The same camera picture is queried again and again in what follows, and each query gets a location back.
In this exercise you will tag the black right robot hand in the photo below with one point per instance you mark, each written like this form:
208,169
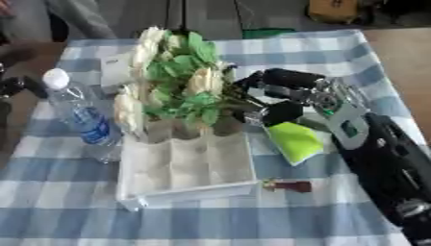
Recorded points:
283,112

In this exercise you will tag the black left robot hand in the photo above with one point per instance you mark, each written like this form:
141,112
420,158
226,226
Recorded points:
17,86

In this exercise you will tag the white flower bouquet green leaves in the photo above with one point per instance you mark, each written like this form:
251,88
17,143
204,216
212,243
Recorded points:
185,83

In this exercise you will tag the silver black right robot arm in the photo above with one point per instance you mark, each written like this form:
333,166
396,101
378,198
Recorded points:
387,160

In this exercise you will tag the white box with compartments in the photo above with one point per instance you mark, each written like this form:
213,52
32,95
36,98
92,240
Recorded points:
185,166

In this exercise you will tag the tan cardboard box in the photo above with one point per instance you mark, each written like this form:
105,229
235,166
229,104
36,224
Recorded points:
332,9

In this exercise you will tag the yellow-green packet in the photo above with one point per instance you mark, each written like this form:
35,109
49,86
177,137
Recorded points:
294,141

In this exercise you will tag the small brown stick object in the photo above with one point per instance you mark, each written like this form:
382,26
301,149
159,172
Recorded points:
292,186

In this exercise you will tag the clear plastic water bottle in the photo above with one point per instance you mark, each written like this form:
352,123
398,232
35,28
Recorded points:
84,118

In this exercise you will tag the green bag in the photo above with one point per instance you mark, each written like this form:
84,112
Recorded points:
268,32

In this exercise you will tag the person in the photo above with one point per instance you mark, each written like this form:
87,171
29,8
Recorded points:
78,16

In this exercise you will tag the small white carton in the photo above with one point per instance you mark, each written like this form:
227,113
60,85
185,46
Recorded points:
116,72

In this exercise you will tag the black tripod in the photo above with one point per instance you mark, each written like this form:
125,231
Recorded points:
175,16

